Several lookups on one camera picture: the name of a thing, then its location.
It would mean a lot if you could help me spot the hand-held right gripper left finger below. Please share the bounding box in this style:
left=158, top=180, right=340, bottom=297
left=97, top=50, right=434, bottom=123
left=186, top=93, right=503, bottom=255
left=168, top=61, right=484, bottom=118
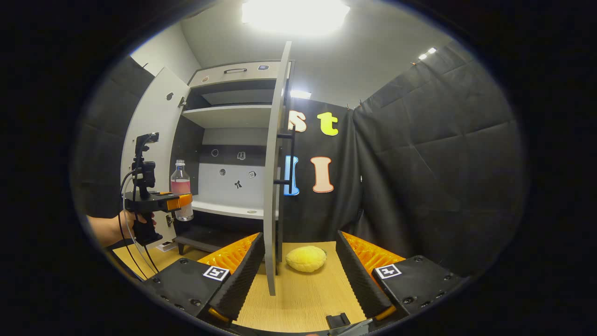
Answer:
left=142, top=232, right=265, bottom=323

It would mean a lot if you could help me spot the grey cabinet door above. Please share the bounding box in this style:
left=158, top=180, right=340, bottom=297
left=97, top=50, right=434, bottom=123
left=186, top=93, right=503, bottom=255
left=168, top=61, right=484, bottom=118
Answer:
left=120, top=67, right=191, bottom=243
left=263, top=41, right=299, bottom=296

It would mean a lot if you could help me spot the clear bottle with pink label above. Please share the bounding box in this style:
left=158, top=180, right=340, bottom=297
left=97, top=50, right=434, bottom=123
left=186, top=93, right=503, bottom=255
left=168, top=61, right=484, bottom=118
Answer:
left=170, top=160, right=194, bottom=222

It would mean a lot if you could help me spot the grey cabinet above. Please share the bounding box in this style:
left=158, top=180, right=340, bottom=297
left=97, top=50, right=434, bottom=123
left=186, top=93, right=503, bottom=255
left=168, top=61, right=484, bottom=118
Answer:
left=173, top=61, right=292, bottom=255

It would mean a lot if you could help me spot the yellow fluffy sponge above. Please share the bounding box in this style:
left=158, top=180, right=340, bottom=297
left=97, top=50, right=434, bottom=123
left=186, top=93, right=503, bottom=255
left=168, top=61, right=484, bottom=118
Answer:
left=285, top=245, right=327, bottom=273

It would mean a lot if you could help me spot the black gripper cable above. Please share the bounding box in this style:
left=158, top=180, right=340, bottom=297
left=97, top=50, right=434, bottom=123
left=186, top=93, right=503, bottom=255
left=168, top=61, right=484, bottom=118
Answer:
left=117, top=169, right=161, bottom=280

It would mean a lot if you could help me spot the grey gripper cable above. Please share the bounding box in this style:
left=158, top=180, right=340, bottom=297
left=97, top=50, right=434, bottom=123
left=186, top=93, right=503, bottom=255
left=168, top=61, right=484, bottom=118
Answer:
left=121, top=184, right=159, bottom=276

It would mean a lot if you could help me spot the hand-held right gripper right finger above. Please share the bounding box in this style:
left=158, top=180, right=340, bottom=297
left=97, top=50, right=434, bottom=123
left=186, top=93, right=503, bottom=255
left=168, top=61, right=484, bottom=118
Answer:
left=336, top=230, right=467, bottom=322

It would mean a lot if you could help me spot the large ceiling light panel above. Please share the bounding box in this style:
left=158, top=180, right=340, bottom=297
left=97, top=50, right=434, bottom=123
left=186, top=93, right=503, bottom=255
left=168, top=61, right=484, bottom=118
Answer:
left=242, top=0, right=350, bottom=35

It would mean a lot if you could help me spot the black backdrop cloth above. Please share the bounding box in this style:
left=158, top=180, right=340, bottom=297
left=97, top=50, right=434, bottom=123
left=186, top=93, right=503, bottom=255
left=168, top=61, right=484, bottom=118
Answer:
left=70, top=40, right=530, bottom=280

